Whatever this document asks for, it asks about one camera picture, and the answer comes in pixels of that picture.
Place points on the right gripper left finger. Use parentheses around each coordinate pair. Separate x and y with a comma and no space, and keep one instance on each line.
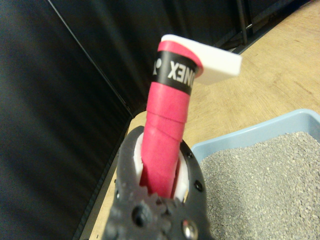
(128,170)

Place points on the black curtain stand pole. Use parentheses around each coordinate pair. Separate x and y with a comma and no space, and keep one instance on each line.
(242,22)

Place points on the blue litter tray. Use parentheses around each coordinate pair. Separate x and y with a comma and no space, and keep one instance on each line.
(262,187)

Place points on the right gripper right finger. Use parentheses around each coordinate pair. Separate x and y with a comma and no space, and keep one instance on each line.
(196,185)

